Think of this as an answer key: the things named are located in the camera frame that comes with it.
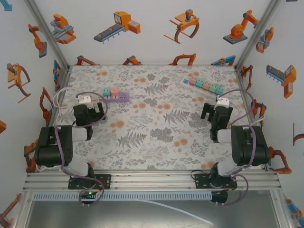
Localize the purple power strip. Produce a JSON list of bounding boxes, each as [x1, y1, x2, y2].
[[102, 93, 131, 104]]

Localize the white power strip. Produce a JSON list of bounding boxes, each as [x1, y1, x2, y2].
[[180, 77, 221, 97]]

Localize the floral tablecloth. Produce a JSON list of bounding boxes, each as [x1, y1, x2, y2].
[[50, 64, 265, 171]]

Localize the circuit board with green light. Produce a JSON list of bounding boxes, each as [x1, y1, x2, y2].
[[79, 189, 98, 208]]

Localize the black controller box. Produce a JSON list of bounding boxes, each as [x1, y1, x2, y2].
[[209, 190, 228, 207]]

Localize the grey metal sheet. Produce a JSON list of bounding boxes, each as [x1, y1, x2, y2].
[[14, 191, 294, 228]]

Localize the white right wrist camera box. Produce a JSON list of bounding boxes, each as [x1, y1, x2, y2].
[[215, 95, 230, 108]]

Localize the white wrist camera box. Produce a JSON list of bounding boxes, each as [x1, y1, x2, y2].
[[215, 95, 230, 108], [76, 94, 93, 105]]

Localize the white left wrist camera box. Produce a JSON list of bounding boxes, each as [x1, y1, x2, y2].
[[76, 94, 93, 105]]

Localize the aluminium side rail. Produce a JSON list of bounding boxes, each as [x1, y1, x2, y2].
[[234, 66, 270, 172], [46, 66, 72, 128]]

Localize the white cable of purple strip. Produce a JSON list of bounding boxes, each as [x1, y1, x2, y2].
[[35, 87, 104, 173]]

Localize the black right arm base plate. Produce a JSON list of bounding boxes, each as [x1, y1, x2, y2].
[[194, 172, 238, 191]]

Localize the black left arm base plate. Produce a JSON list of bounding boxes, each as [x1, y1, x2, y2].
[[68, 174, 112, 190]]

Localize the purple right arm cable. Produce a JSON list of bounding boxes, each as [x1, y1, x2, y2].
[[213, 89, 258, 207]]

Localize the wide aluminium frame rails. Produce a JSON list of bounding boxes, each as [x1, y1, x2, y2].
[[22, 171, 283, 192]]

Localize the aluminium frame post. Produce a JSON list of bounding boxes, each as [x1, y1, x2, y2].
[[24, 0, 71, 70], [234, 0, 282, 70]]

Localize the white slotted cable duct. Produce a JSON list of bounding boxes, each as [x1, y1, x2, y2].
[[32, 192, 212, 201]]

